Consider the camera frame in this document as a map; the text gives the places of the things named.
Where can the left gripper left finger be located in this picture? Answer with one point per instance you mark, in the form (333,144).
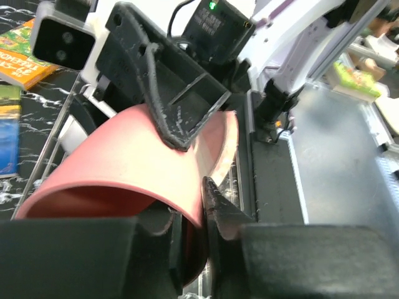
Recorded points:
(134,257)

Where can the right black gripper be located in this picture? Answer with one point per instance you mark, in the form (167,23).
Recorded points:
(148,67)

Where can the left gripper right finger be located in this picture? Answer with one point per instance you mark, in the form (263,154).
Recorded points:
(256,260)

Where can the pink cup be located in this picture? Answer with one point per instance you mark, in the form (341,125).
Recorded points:
(123,167)

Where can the metal wire dish rack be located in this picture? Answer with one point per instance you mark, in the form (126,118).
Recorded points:
(49,149)

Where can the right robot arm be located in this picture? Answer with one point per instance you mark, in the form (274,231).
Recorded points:
(301,28)

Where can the orange green book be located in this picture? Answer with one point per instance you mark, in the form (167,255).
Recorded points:
(18,65)

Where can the blue landscape book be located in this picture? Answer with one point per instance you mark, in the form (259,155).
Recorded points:
(10,116)

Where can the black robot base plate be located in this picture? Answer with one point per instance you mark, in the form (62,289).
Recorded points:
(270,188)

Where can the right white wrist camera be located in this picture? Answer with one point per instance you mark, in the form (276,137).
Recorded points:
(71,34)

